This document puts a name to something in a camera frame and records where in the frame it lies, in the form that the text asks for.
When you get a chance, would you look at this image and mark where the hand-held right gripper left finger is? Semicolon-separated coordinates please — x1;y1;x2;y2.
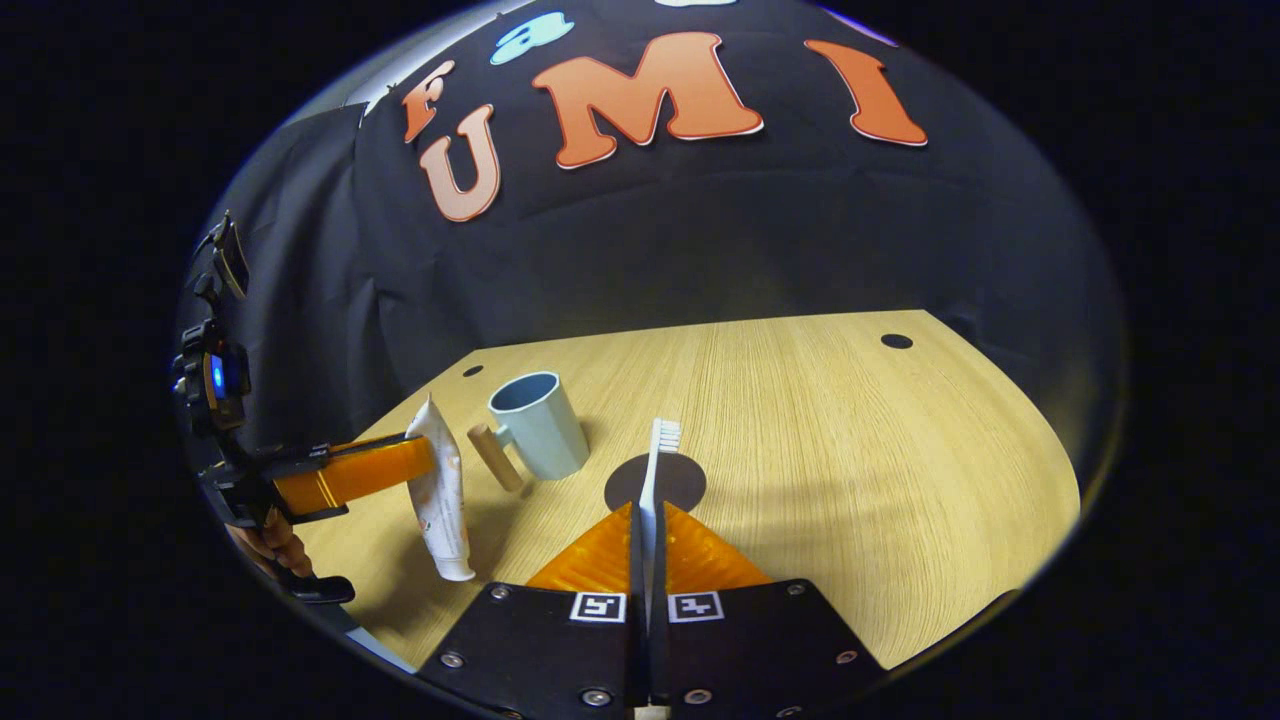
415;500;646;720

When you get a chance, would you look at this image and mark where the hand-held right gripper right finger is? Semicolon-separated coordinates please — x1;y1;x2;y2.
650;500;891;720

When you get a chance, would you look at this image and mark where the white toothpaste tube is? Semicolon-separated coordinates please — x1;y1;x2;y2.
405;393;477;583

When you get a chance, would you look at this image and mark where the dark round coaster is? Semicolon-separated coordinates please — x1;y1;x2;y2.
603;452;708;513

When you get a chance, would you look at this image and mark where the white toothbrush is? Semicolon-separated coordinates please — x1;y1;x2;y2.
636;418;684;631

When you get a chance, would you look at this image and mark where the pale blue cup wooden handle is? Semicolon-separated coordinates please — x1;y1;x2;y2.
466;371;591;494

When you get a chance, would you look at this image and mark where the wooden desktop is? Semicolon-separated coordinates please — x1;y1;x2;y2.
295;309;1083;673

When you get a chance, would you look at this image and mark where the black backdrop cloth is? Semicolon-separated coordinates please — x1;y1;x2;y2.
185;0;1126;471

